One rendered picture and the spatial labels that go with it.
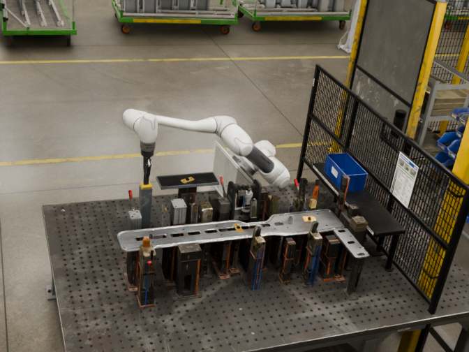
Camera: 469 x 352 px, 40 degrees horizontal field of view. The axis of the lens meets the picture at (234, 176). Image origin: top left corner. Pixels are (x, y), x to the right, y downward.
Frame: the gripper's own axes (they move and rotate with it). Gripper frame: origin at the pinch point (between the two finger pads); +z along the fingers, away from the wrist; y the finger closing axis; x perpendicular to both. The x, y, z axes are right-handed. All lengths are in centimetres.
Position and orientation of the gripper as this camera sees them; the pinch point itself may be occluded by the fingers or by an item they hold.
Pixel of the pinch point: (146, 179)
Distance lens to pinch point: 388.8
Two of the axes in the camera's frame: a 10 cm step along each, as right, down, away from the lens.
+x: 9.4, -0.7, 3.4
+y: 3.3, 4.9, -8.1
